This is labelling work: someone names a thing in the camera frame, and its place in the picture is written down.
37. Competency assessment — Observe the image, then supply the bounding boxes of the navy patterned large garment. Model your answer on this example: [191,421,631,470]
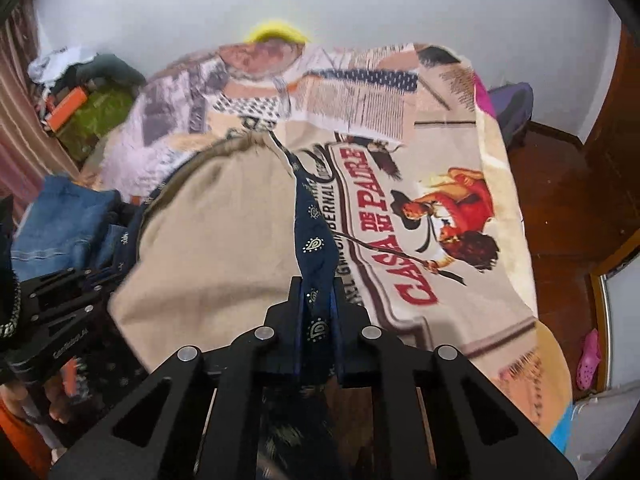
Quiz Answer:
[108,129,373,479]

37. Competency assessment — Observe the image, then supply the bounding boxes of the orange sleeve forearm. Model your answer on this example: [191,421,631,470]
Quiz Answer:
[1,402,52,479]

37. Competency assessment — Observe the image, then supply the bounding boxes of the left hand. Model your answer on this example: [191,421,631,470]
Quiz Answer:
[44,360,76,424]

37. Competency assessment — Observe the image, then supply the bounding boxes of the folded blue jeans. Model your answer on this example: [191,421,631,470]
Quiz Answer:
[11,176,134,282]

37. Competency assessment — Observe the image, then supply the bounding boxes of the red striped curtain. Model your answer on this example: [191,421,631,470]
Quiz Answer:
[0,0,79,223]

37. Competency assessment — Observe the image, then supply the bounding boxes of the printed bed blanket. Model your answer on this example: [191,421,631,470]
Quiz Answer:
[99,40,573,448]

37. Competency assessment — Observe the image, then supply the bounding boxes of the orange box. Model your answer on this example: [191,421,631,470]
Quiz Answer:
[44,87,88,132]

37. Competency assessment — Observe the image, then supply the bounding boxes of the green patterned cloth pile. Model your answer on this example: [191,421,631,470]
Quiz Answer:
[55,84,134,165]

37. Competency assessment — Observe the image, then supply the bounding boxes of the pink slipper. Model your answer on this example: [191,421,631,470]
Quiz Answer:
[576,328,602,391]

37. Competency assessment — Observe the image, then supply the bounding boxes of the dark grey cushion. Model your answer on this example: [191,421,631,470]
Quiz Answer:
[53,54,146,92]

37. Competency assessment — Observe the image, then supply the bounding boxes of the grey backpack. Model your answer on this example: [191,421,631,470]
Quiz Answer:
[488,82,534,148]

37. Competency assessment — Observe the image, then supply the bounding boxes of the white appliance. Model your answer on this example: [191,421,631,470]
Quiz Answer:
[565,388,639,479]

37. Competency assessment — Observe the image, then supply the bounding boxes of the yellow plush object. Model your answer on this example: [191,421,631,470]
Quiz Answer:
[244,20,310,44]

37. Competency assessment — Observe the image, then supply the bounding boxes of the brown wooden door frame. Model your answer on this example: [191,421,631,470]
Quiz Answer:
[582,27,639,392]

